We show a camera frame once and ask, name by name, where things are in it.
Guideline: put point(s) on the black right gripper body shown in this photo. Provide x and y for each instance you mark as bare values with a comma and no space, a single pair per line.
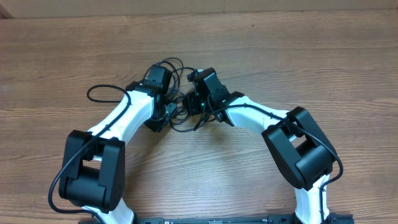
196,104

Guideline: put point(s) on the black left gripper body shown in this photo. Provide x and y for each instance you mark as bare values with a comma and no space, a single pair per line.
161,117

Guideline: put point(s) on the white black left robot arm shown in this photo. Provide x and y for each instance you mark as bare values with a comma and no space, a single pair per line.
92,176

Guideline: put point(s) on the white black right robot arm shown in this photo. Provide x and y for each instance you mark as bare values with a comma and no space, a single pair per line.
301,151

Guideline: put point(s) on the brown cardboard backdrop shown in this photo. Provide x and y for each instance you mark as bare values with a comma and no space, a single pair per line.
22,9

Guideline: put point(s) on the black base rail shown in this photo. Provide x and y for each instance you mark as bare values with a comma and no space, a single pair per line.
270,219

